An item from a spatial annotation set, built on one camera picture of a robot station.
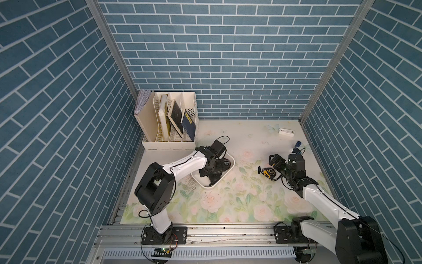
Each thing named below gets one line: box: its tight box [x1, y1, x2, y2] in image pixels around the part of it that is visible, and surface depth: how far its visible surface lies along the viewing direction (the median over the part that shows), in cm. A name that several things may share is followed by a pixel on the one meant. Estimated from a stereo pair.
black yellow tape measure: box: [262, 167, 276, 180], surface depth 93 cm
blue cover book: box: [180, 108, 196, 142], surface depth 106 cm
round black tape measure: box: [223, 158, 231, 170], surface depth 96 cm
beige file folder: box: [134, 90, 159, 143], surface depth 93 cm
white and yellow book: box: [158, 93, 171, 142], surface depth 98 cm
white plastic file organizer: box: [141, 91, 199, 152], surface depth 104 cm
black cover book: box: [167, 99, 184, 139], surface depth 101 cm
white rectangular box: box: [278, 128, 296, 137], surface depth 114 cm
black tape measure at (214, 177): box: [207, 171, 223, 186], surface depth 90 cm
